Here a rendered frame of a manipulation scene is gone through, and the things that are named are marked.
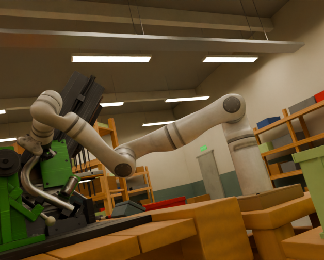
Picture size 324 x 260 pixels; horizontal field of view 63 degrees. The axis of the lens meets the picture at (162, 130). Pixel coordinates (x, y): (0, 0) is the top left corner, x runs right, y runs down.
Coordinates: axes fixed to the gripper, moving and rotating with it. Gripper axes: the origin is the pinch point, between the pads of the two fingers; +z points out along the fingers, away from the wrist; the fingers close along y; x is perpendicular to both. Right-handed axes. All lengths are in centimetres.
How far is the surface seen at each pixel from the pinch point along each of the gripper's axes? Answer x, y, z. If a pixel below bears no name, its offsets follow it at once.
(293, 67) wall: -586, -250, 138
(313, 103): -459, -290, 125
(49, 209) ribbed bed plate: 13.5, -15.6, 4.3
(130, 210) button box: 1.9, -41.7, -5.3
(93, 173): -14.1, -20.5, 15.1
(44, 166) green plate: 1.4, -4.0, 2.8
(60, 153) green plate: -7.2, -5.5, 2.9
